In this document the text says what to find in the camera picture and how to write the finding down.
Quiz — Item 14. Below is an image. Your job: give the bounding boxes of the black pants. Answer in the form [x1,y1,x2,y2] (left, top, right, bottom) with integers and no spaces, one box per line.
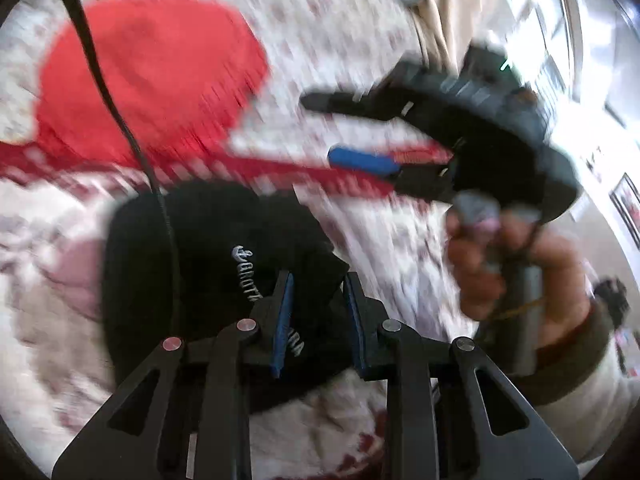
[100,180,352,412]

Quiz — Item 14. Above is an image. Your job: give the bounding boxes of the person's right forearm sleeve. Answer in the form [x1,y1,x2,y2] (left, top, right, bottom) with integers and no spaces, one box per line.
[513,301,639,464]

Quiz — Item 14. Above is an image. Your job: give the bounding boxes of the person's right hand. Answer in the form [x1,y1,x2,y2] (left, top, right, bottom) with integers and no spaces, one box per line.
[446,208,591,348]

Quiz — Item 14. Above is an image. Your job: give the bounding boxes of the white floral quilt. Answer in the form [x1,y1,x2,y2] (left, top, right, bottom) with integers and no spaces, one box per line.
[0,0,452,172]

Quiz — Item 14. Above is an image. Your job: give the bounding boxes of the beige curtain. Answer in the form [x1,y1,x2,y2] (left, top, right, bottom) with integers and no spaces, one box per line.
[414,0,497,74]

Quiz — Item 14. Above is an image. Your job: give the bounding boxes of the red and white fleece blanket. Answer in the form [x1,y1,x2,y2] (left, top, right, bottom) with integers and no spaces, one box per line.
[1,157,475,474]

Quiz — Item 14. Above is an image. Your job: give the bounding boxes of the red heart-shaped ruffled pillow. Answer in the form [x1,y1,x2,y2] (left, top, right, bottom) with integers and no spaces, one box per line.
[36,0,269,166]

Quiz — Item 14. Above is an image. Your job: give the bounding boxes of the framed wall picture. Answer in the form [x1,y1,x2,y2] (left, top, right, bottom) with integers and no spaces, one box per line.
[610,174,640,248]

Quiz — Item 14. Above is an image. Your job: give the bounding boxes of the black cable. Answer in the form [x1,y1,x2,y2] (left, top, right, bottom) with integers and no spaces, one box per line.
[34,0,182,331]

